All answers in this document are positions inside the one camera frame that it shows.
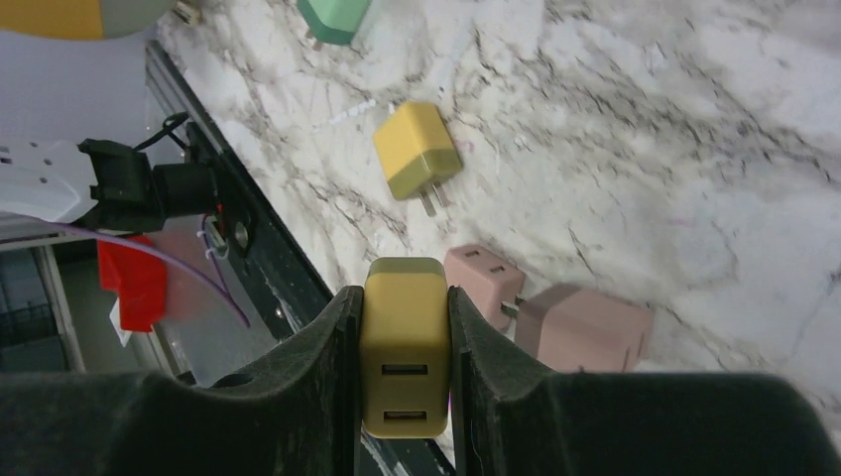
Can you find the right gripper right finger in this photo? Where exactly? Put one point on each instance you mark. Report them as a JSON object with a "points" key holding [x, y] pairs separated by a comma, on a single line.
{"points": [[512, 415]]}

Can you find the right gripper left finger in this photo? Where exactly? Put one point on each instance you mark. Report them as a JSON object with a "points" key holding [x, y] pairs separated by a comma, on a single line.
{"points": [[294, 411]]}

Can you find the pink charger plug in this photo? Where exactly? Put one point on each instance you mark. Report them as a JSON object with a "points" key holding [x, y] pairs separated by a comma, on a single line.
{"points": [[488, 280], [570, 328]]}

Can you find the yellow usb charger plug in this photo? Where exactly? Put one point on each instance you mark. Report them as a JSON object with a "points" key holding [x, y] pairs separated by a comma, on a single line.
{"points": [[417, 154]]}

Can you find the green charger plug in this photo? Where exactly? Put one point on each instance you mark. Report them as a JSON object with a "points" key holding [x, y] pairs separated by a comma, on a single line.
{"points": [[333, 22]]}

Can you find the cream cylindrical bucket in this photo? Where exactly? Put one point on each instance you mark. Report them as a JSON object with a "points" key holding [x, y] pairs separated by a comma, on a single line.
{"points": [[90, 20]]}

